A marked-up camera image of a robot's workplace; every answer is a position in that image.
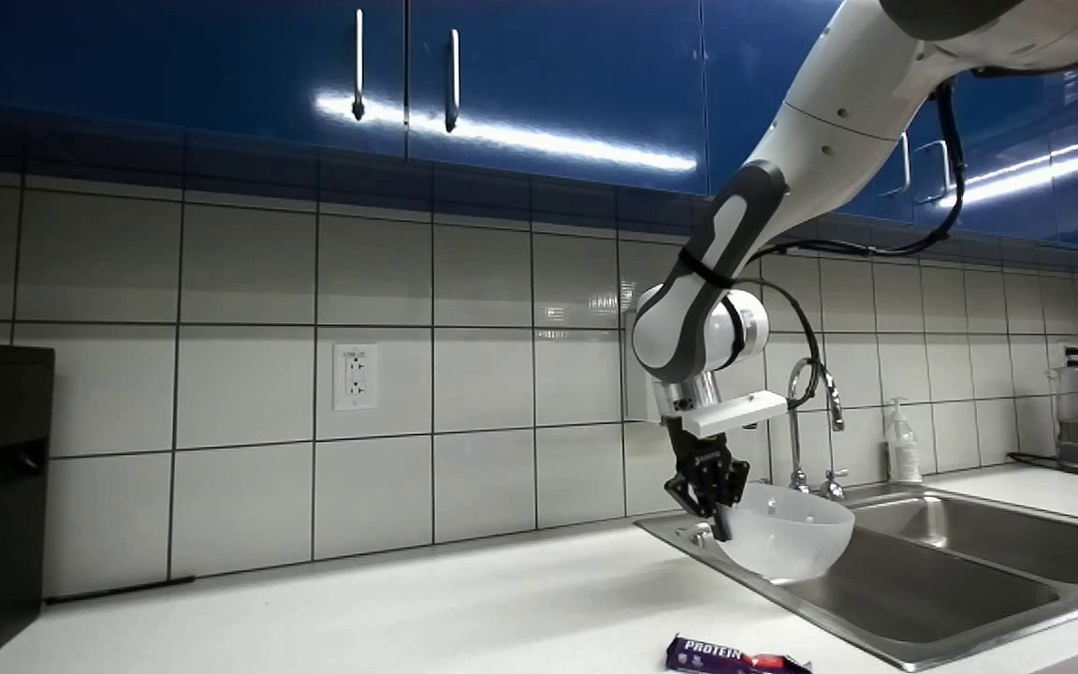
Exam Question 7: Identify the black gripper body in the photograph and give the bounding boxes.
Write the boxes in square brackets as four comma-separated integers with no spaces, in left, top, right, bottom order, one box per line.
[668,422,744,499]

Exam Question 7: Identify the translucent plastic bowl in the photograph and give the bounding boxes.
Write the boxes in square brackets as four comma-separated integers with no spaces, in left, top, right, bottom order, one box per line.
[718,485,859,588]

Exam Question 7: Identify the stainless steel double sink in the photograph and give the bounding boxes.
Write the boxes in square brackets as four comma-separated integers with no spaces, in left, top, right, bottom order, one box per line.
[635,479,1078,674]

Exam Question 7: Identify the chrome gooseneck faucet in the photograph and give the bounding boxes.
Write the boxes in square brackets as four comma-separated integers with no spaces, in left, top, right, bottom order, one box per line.
[781,356,850,504]

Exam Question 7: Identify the blue red snack wrapper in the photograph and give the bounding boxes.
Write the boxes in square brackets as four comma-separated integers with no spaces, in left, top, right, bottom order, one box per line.
[662,635,817,674]

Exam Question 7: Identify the clear pump soap bottle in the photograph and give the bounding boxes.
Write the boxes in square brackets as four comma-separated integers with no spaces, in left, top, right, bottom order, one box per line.
[885,397,926,492]

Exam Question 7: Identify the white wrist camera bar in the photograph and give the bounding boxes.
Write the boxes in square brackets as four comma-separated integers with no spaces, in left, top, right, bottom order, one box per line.
[681,391,791,441]

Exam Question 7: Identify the white wall outlet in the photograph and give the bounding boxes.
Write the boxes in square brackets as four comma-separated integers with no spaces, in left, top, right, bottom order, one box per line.
[335,340,383,414]

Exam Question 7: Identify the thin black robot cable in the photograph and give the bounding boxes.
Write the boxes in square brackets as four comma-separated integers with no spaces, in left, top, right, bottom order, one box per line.
[674,75,971,386]

